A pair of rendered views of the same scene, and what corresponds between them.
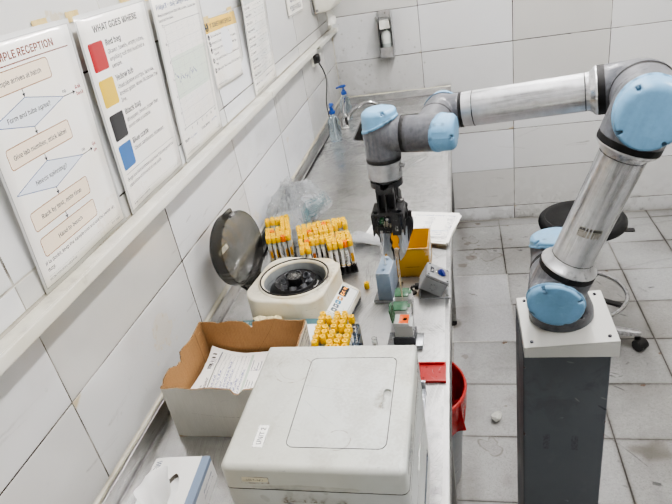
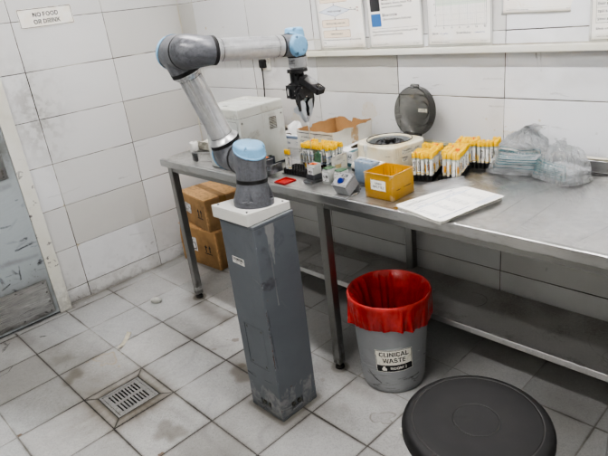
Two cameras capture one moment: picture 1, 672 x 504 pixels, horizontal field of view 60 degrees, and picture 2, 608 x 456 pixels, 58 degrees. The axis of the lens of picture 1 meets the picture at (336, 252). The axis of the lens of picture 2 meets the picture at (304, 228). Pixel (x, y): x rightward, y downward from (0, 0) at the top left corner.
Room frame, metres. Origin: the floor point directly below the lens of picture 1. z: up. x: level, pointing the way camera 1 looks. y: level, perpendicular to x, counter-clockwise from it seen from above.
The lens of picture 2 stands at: (2.37, -2.06, 1.59)
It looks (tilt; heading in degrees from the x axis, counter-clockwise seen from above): 22 degrees down; 123
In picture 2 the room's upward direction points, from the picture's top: 7 degrees counter-clockwise
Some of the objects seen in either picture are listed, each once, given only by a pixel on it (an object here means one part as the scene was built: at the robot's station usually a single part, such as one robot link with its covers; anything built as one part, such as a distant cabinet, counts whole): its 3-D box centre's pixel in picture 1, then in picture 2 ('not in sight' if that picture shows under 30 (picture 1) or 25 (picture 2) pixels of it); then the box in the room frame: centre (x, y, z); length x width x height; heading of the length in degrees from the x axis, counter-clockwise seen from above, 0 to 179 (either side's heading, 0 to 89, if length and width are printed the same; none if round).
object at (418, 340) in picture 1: (405, 337); (315, 176); (1.19, -0.14, 0.89); 0.09 x 0.05 x 0.04; 73
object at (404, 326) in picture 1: (404, 328); (314, 170); (1.19, -0.14, 0.92); 0.05 x 0.04 x 0.06; 73
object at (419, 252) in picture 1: (409, 252); (389, 181); (1.57, -0.22, 0.93); 0.13 x 0.13 x 0.10; 74
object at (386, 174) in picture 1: (386, 169); (297, 62); (1.17, -0.14, 1.36); 0.08 x 0.08 x 0.05
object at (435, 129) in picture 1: (430, 130); not in sight; (1.14, -0.23, 1.44); 0.11 x 0.11 x 0.08; 66
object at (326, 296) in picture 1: (303, 293); (387, 152); (1.42, 0.11, 0.94); 0.30 x 0.24 x 0.12; 66
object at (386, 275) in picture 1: (387, 279); (366, 172); (1.43, -0.13, 0.92); 0.10 x 0.07 x 0.10; 160
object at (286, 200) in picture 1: (285, 210); (521, 147); (1.96, 0.16, 0.97); 0.26 x 0.17 x 0.19; 179
